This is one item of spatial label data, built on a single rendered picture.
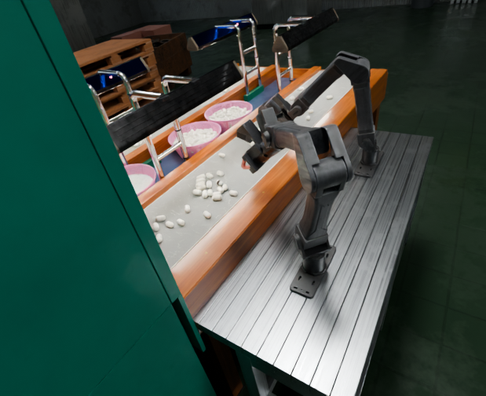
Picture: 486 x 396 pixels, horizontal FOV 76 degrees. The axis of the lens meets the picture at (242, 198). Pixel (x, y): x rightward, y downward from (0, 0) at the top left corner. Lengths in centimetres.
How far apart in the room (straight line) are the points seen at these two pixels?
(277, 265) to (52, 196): 67
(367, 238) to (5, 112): 94
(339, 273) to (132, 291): 58
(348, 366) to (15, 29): 83
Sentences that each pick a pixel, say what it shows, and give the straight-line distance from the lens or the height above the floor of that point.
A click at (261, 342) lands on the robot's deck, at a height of 67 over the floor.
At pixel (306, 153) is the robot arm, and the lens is 64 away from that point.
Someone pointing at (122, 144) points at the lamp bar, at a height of 106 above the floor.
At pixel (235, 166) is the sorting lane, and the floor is 74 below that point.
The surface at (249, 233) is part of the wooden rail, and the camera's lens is 99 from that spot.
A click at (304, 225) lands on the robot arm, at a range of 82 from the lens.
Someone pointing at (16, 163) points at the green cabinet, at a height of 127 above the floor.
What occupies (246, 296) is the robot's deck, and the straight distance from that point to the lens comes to 92.
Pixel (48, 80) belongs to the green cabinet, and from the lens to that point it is 47.
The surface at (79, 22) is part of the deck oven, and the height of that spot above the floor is 96.
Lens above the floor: 142
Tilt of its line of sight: 38 degrees down
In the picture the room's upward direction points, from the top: 10 degrees counter-clockwise
